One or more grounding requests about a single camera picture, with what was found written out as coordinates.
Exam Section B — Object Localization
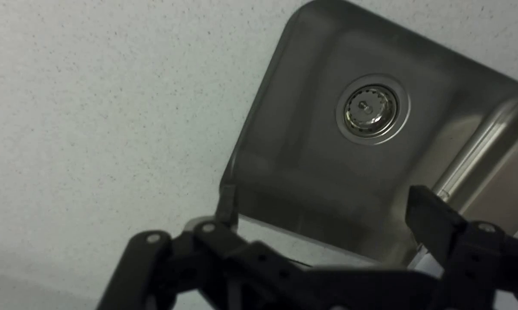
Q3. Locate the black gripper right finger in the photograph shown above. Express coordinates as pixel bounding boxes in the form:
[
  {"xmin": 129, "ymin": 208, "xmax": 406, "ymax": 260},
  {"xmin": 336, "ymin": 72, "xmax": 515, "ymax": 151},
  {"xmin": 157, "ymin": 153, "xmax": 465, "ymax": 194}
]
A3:
[{"xmin": 404, "ymin": 182, "xmax": 518, "ymax": 310}]

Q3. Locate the stainless steel sink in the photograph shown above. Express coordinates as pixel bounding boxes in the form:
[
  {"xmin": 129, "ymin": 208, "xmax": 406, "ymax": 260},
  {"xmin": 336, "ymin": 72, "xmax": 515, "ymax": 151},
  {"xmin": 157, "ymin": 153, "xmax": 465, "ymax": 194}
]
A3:
[{"xmin": 219, "ymin": 0, "xmax": 518, "ymax": 272}]

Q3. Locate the metal sink drain strainer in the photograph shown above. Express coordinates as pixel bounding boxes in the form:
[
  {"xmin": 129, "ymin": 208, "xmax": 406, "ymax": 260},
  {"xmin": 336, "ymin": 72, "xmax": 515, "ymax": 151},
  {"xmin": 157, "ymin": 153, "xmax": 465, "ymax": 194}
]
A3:
[{"xmin": 334, "ymin": 72, "xmax": 413, "ymax": 146}]

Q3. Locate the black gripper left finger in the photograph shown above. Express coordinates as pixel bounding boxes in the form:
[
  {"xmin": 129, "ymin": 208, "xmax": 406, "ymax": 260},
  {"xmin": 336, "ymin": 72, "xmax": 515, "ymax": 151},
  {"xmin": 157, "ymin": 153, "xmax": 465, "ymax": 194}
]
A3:
[{"xmin": 95, "ymin": 184, "xmax": 317, "ymax": 310}]

